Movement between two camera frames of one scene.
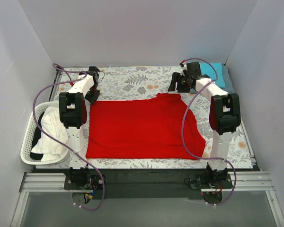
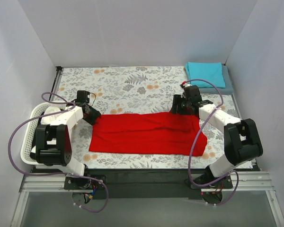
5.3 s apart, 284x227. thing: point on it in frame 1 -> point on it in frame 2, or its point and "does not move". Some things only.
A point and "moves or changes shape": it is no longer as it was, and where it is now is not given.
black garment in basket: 33,155 does not move
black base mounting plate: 137,184 does not move
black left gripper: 93,95 -> 93,116
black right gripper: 180,80 -> 180,108
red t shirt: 142,128 moves or changes shape
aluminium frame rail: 239,181 does not move
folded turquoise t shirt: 207,68 does not move
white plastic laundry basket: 29,134 does not move
